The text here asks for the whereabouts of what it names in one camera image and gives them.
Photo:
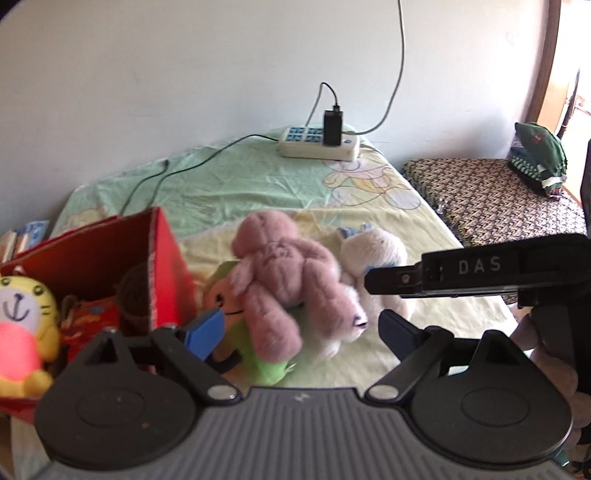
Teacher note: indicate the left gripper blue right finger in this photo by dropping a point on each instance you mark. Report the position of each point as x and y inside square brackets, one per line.
[400, 335]

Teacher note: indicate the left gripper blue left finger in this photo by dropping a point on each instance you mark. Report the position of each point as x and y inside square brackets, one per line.
[203, 334]

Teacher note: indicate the green plush toy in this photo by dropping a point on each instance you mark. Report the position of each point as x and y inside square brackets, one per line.
[234, 357]

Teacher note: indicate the white plush rabbit blue ears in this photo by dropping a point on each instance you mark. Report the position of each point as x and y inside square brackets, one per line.
[366, 248]

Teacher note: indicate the pink plush rabbit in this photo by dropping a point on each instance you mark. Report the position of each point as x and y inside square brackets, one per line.
[279, 269]

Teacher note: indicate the person's right hand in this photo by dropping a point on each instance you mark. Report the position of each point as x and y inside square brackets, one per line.
[561, 374]

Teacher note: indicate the patterned covered bench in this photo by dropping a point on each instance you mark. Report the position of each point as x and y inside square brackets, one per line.
[483, 201]

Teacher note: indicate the red cardboard box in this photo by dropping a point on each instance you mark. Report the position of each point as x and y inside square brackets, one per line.
[134, 259]

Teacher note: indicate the red plush item in box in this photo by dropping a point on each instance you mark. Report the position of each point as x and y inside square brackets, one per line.
[81, 321]

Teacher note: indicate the cartoon print bed sheet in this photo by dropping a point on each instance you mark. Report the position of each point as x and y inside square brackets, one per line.
[205, 205]

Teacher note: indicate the yellow plush tiger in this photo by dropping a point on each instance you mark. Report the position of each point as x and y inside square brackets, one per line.
[29, 336]

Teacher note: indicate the blue packages beside bed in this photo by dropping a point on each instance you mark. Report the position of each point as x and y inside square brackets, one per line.
[15, 242]

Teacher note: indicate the white power strip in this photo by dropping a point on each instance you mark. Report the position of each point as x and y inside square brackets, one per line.
[308, 143]

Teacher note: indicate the black charger adapter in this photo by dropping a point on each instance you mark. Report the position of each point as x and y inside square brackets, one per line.
[332, 127]

